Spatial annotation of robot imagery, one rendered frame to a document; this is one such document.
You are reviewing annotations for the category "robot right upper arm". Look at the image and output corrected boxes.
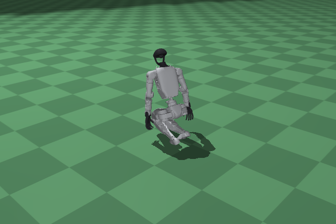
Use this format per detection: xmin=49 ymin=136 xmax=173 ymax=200
xmin=175 ymin=68 xmax=187 ymax=92

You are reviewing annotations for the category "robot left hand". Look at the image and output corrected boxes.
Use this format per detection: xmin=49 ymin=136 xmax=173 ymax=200
xmin=145 ymin=112 xmax=154 ymax=130

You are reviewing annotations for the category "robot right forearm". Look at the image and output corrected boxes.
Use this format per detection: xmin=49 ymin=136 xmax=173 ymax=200
xmin=182 ymin=89 xmax=190 ymax=107

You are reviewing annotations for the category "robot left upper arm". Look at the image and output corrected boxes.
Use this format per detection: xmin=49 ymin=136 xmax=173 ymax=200
xmin=146 ymin=70 xmax=156 ymax=98

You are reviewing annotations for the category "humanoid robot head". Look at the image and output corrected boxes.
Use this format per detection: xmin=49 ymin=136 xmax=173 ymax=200
xmin=153 ymin=48 xmax=169 ymax=67

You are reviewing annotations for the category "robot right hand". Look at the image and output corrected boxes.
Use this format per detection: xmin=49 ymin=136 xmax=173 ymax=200
xmin=186 ymin=102 xmax=193 ymax=121

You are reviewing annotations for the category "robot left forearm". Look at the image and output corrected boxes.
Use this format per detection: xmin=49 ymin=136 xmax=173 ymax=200
xmin=145 ymin=93 xmax=152 ymax=115

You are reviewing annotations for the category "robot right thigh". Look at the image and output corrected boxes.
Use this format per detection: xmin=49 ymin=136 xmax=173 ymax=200
xmin=164 ymin=104 xmax=188 ymax=123

